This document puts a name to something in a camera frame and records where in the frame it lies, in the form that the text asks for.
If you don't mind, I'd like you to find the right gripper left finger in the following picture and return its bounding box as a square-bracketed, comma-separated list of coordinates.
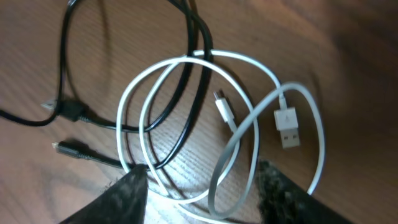
[62, 165, 148, 224]

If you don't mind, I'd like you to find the white USB cable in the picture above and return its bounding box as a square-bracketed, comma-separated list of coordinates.
[116, 49, 326, 224]

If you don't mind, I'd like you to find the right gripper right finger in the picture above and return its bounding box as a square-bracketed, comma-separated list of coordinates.
[257, 160, 350, 224]

